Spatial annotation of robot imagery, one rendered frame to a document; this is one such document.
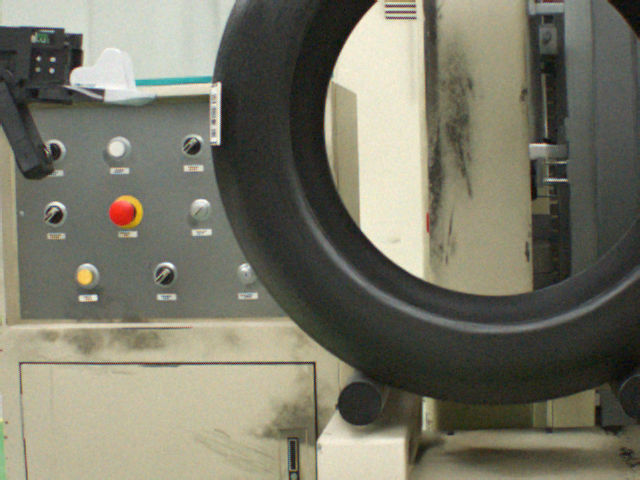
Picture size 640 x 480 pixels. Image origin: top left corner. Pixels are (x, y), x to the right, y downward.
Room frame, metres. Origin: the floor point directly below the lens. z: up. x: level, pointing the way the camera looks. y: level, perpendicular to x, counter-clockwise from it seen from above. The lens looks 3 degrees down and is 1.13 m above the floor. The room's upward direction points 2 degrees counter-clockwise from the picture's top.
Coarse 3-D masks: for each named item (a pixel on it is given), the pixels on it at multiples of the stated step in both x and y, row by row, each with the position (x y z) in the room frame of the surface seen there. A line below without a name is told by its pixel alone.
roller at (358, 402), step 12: (360, 372) 1.39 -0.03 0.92; (348, 384) 1.32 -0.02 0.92; (360, 384) 1.32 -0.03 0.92; (372, 384) 1.33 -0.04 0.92; (384, 384) 1.38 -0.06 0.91; (348, 396) 1.32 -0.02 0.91; (360, 396) 1.32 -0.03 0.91; (372, 396) 1.31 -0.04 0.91; (384, 396) 1.35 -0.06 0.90; (348, 408) 1.32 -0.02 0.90; (360, 408) 1.32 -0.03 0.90; (372, 408) 1.31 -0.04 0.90; (348, 420) 1.32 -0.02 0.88; (360, 420) 1.32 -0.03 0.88; (372, 420) 1.32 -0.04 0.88
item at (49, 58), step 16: (0, 32) 1.44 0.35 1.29; (16, 32) 1.43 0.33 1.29; (32, 32) 1.44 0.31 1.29; (48, 32) 1.46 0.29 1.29; (64, 32) 1.41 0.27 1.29; (0, 48) 1.44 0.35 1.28; (16, 48) 1.43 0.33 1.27; (32, 48) 1.42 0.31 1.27; (48, 48) 1.42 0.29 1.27; (64, 48) 1.42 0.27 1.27; (80, 48) 1.47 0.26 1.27; (0, 64) 1.44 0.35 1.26; (16, 64) 1.42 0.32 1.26; (32, 64) 1.42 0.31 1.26; (48, 64) 1.42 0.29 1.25; (64, 64) 1.42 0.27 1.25; (80, 64) 1.47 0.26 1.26; (0, 80) 1.44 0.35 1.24; (16, 80) 1.42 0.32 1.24; (32, 80) 1.42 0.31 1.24; (48, 80) 1.42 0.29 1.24; (64, 80) 1.42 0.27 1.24; (16, 96) 1.42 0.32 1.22; (32, 96) 1.43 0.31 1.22
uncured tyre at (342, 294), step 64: (256, 0) 1.31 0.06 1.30; (320, 0) 1.29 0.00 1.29; (256, 64) 1.30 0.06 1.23; (320, 64) 1.57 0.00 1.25; (256, 128) 1.30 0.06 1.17; (320, 128) 1.57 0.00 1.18; (256, 192) 1.30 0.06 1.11; (320, 192) 1.57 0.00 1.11; (256, 256) 1.33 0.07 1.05; (320, 256) 1.29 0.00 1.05; (384, 256) 1.57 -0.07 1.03; (320, 320) 1.31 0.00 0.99; (384, 320) 1.29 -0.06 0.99; (448, 320) 1.28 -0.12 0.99; (512, 320) 1.54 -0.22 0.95; (576, 320) 1.26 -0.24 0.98; (448, 384) 1.30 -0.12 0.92; (512, 384) 1.29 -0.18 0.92; (576, 384) 1.29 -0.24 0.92
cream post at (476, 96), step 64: (448, 0) 1.67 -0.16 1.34; (512, 0) 1.66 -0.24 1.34; (448, 64) 1.67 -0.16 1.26; (512, 64) 1.66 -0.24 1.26; (448, 128) 1.67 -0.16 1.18; (512, 128) 1.66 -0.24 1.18; (448, 192) 1.67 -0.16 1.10; (512, 192) 1.66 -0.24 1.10; (448, 256) 1.67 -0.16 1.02; (512, 256) 1.66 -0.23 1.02
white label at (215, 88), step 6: (216, 84) 1.31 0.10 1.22; (216, 90) 1.31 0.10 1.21; (216, 96) 1.31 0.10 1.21; (210, 102) 1.34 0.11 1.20; (216, 102) 1.31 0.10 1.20; (210, 108) 1.34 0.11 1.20; (216, 108) 1.31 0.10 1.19; (210, 114) 1.34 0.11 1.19; (216, 114) 1.31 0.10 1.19; (210, 120) 1.34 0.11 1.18; (216, 120) 1.31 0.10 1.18; (210, 126) 1.34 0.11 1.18; (216, 126) 1.31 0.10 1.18; (210, 132) 1.34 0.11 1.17; (216, 132) 1.31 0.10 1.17; (210, 138) 1.34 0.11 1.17; (216, 138) 1.31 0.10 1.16; (210, 144) 1.34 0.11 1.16; (216, 144) 1.32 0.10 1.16
